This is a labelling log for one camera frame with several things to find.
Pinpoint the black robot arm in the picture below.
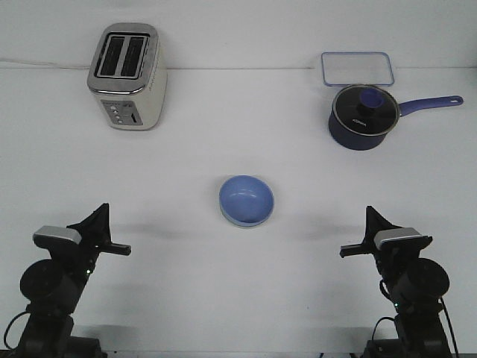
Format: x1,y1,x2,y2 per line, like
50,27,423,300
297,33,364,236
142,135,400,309
340,206,459,357
2,203,131,357

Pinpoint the silver two-slot toaster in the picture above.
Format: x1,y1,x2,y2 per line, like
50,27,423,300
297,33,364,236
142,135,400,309
86,22,168,131

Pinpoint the glass pot lid blue knob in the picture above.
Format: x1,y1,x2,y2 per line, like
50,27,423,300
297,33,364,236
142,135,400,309
332,84,399,136

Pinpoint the blue saucepan with handle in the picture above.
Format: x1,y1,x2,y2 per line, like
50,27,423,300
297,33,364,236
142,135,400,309
329,95,464,151

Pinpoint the blue bowl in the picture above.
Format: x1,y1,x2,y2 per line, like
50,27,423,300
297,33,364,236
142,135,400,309
218,175,274,219

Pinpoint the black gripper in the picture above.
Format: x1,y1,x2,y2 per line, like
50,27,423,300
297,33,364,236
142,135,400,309
339,206,433,283
48,203,131,278

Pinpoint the green bowl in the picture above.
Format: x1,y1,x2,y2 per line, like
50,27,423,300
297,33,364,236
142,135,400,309
223,213,270,227

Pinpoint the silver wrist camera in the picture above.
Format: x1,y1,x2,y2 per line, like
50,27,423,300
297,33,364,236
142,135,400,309
373,227,423,251
33,225,81,247

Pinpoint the white toaster power cord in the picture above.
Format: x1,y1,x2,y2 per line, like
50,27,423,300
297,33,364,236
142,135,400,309
0,57,92,70

